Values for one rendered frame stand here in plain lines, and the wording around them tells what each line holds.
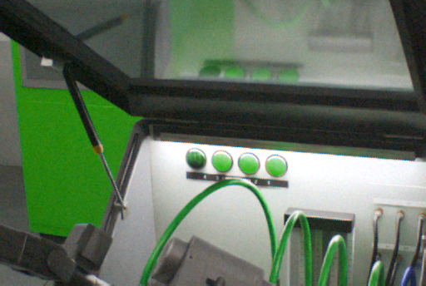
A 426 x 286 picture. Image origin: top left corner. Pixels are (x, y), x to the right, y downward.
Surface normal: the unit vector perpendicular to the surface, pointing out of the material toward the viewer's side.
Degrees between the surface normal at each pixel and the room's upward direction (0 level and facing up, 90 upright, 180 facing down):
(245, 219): 90
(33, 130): 90
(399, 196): 90
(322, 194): 90
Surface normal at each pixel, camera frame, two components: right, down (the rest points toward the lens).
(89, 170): -0.35, 0.27
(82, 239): 0.72, -0.09
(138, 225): 0.94, 0.07
